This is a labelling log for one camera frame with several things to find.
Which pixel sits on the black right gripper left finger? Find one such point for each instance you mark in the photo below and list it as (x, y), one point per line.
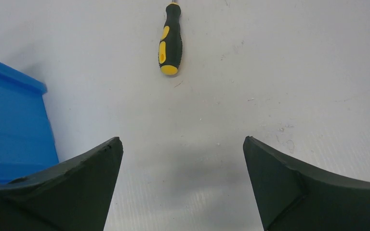
(74, 195)

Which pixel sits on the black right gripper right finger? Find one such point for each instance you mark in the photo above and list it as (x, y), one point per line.
(293, 195)

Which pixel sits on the blue plastic bin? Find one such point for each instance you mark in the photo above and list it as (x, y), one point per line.
(26, 138)

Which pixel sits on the black yellow screwdriver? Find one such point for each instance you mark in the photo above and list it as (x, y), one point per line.
(171, 45)

